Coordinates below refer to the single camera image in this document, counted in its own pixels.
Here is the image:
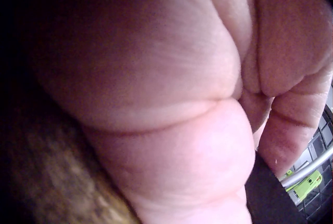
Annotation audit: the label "person's left hand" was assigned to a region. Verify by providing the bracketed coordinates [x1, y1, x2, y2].
[26, 0, 333, 224]

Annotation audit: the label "person's left thumb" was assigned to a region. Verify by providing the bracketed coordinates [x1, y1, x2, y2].
[83, 97, 257, 224]

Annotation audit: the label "person's left fingers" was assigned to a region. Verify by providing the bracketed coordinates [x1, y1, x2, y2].
[252, 69, 333, 176]

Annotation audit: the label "black strap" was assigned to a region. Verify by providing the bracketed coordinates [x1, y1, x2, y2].
[246, 153, 314, 224]

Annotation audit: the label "black grid rack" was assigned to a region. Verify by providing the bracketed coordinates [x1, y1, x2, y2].
[291, 103, 333, 220]

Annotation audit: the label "silver metal tube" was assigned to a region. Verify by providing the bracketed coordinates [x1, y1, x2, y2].
[279, 145, 333, 188]

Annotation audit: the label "lime green device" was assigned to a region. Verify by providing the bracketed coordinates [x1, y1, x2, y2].
[284, 170, 323, 207]

